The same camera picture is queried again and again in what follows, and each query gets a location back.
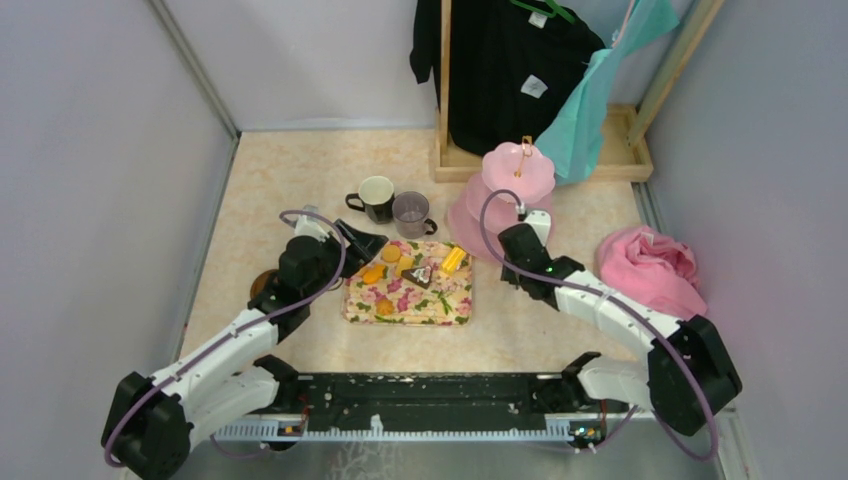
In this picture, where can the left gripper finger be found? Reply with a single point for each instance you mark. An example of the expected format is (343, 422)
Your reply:
(353, 235)
(363, 249)

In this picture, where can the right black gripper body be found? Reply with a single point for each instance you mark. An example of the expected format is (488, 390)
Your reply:
(514, 277)

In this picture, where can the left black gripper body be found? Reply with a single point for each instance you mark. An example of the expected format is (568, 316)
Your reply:
(331, 257)

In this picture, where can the chocolate triangle cake slice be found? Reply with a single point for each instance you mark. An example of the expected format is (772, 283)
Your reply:
(420, 276)

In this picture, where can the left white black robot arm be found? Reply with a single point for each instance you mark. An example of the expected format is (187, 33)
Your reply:
(155, 421)

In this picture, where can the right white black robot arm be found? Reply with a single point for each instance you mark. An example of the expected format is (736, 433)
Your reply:
(682, 370)

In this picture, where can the round dotted biscuit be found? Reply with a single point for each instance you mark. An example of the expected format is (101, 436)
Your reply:
(391, 254)

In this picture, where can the orange fish-shaped cake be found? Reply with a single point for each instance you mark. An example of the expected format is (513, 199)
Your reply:
(374, 274)

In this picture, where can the yellow rectangular biscuit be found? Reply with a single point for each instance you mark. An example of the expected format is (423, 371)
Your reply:
(404, 263)

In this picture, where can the black mug white inside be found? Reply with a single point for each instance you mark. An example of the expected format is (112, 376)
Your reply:
(375, 197)

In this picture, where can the brown round coaster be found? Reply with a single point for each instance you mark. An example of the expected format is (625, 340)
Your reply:
(264, 284)

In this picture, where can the floral rectangular tray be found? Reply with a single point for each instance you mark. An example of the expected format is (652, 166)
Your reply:
(447, 302)

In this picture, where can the orange flower-shaped cookie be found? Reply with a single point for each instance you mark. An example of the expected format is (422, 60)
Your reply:
(384, 307)

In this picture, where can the yellow layered cake slice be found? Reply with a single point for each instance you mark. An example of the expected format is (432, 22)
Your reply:
(453, 260)

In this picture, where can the pink three-tier cake stand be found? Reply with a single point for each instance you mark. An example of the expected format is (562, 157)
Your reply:
(520, 168)

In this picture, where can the pink crumpled towel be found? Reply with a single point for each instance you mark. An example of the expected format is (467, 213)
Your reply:
(653, 269)

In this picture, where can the teal garment hanging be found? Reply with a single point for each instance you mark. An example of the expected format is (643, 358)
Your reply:
(574, 139)

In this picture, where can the wooden clothes rack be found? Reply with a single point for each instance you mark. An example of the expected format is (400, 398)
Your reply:
(624, 154)

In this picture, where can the black t-shirt on hanger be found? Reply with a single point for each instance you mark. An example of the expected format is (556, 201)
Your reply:
(511, 71)

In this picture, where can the green clothes hanger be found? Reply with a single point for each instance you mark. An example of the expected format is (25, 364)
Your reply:
(551, 9)

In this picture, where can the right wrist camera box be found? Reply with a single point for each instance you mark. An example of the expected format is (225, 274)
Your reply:
(540, 221)

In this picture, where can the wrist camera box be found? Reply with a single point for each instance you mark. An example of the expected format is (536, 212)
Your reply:
(540, 221)
(305, 225)

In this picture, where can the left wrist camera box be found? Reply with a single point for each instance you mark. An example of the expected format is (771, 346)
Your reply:
(305, 225)

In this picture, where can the grey mug black handle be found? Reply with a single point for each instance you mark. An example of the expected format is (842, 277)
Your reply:
(411, 215)

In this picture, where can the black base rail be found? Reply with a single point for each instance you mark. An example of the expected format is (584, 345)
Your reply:
(489, 407)

